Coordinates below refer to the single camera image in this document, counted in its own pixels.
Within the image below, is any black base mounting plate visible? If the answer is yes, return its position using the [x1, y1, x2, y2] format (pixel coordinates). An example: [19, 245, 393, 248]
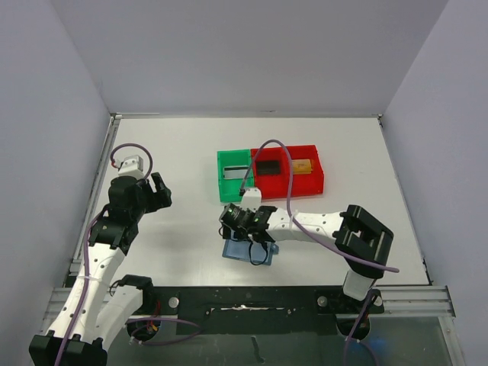
[128, 286, 384, 340]

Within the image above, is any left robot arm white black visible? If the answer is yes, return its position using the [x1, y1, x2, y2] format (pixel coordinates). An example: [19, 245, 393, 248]
[29, 173, 172, 365]

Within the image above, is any aluminium rail front right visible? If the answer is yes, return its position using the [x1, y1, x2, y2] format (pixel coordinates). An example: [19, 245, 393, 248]
[377, 285, 456, 317]

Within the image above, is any green plastic bin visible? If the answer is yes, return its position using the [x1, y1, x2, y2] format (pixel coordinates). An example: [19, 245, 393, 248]
[217, 149, 252, 203]

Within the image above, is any right red plastic bin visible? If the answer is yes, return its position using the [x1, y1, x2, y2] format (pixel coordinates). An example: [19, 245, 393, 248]
[287, 145, 325, 197]

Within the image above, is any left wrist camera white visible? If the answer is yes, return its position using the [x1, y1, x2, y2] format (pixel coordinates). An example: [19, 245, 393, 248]
[117, 155, 144, 179]

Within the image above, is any middle red plastic bin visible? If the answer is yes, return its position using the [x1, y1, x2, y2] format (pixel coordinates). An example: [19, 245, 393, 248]
[252, 147, 289, 200]

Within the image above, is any black card in red bin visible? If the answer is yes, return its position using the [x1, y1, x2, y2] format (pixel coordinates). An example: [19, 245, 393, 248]
[255, 160, 281, 176]

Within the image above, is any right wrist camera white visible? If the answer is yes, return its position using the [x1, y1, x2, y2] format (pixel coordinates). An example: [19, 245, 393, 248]
[240, 187, 262, 212]

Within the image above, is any silver card in green bin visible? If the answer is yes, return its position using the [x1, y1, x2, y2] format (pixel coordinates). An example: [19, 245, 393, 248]
[223, 165, 248, 180]

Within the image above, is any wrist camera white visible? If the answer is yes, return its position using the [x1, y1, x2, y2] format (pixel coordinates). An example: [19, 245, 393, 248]
[117, 155, 144, 179]
[240, 187, 262, 212]

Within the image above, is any blue leather card holder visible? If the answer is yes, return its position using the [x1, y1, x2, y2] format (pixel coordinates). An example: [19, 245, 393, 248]
[222, 239, 279, 266]

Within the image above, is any gold card in red bin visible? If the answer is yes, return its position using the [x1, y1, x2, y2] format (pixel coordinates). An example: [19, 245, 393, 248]
[292, 159, 313, 175]

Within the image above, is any red plastic bin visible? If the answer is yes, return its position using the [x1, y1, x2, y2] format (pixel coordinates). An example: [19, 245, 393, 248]
[287, 145, 325, 197]
[252, 147, 289, 200]

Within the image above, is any aluminium rail left edge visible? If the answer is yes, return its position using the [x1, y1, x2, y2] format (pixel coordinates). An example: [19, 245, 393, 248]
[62, 113, 120, 287]

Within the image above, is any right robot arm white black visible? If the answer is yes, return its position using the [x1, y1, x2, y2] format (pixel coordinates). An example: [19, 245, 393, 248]
[219, 204, 400, 312]

